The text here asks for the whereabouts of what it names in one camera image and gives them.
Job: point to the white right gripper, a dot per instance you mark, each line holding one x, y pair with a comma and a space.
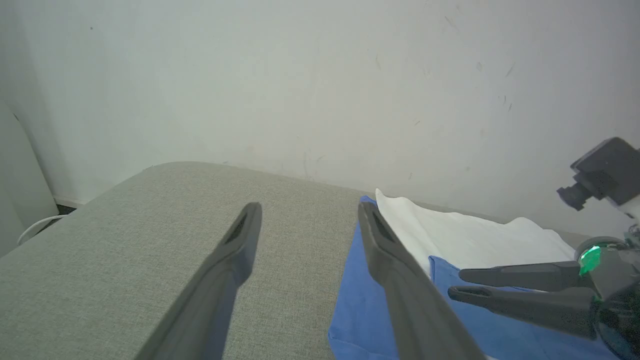
620, 300

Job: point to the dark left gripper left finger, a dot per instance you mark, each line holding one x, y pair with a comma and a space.
210, 300

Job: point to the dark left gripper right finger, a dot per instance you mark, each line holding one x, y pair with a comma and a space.
415, 320

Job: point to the blue and white shirt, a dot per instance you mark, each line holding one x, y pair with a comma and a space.
475, 235

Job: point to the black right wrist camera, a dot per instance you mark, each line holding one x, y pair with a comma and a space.
605, 170

